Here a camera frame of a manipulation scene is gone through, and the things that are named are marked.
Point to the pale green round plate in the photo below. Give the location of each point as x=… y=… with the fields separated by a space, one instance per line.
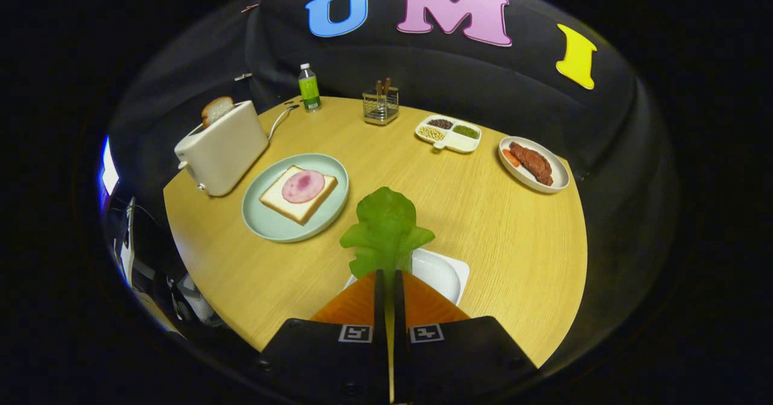
x=272 y=224

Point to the pink ham slice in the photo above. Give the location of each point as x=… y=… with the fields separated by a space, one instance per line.
x=302 y=186

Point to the white toaster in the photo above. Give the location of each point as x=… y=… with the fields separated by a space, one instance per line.
x=223 y=151

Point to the brown cooked meat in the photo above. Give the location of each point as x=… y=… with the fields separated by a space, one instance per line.
x=534 y=163

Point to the orange carrot slice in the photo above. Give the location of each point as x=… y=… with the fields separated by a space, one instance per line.
x=511 y=157

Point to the green lettuce leaf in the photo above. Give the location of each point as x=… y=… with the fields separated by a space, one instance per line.
x=386 y=224

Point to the white round meat plate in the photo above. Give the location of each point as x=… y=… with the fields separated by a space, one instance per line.
x=525 y=179

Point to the white divided condiment dish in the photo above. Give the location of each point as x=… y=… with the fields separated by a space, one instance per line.
x=462 y=143

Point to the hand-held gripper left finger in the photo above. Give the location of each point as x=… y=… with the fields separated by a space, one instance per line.
x=329 y=363

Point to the white square plate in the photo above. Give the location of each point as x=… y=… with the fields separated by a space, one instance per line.
x=438 y=272

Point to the black backdrop cloth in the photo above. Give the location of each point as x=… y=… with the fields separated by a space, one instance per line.
x=483 y=91

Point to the toasted bread slice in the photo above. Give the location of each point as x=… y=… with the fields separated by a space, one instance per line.
x=216 y=109

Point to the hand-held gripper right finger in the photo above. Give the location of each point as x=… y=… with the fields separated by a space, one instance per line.
x=459 y=363

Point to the white bread slice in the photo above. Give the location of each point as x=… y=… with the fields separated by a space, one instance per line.
x=284 y=203

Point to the pink clip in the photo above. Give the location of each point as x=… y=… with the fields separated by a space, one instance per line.
x=249 y=8

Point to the green label water bottle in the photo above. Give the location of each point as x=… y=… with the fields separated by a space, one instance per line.
x=310 y=91

